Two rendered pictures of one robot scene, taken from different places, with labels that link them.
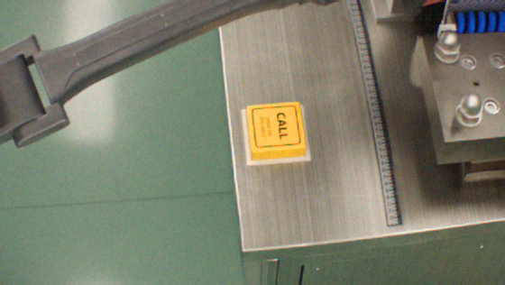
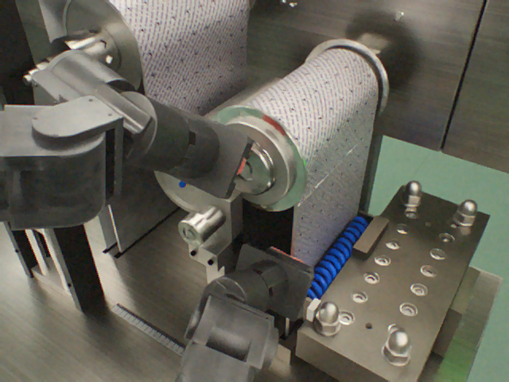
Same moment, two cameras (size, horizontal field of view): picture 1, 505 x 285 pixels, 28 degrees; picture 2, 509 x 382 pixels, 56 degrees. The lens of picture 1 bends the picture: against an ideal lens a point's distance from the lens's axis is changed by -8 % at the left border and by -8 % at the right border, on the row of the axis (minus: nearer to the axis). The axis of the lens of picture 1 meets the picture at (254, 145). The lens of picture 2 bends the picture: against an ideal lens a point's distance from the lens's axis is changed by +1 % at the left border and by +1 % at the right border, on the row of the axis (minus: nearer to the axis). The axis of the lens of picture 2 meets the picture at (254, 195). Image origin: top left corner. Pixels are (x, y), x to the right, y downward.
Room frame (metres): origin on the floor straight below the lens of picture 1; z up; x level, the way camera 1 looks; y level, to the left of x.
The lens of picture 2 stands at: (0.56, 0.13, 1.59)
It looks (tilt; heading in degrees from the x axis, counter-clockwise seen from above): 39 degrees down; 311
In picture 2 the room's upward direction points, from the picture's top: straight up
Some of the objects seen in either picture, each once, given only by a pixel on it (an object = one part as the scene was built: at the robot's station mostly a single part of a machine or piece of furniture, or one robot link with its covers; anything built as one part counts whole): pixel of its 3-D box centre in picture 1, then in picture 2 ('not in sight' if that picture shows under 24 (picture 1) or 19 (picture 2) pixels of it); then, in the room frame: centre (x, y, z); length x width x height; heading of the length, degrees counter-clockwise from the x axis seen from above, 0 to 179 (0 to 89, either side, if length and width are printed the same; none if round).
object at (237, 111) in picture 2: not in sight; (254, 160); (0.88, -0.24, 1.25); 0.15 x 0.01 x 0.15; 7
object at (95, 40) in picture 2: not in sight; (85, 56); (1.12, -0.19, 1.33); 0.06 x 0.06 x 0.06; 7
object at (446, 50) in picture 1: (448, 43); (328, 314); (0.75, -0.25, 1.05); 0.04 x 0.04 x 0.04
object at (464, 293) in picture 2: not in sight; (457, 312); (0.63, -0.45, 0.96); 0.10 x 0.03 x 0.11; 97
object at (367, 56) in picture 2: not in sight; (343, 86); (0.91, -0.49, 1.25); 0.15 x 0.01 x 0.15; 7
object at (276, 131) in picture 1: (275, 131); not in sight; (0.69, -0.03, 0.91); 0.07 x 0.07 x 0.02; 7
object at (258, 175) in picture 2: not in sight; (248, 165); (0.88, -0.23, 1.25); 0.07 x 0.02 x 0.07; 7
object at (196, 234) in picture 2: not in sight; (194, 229); (0.90, -0.16, 1.18); 0.04 x 0.02 x 0.04; 7
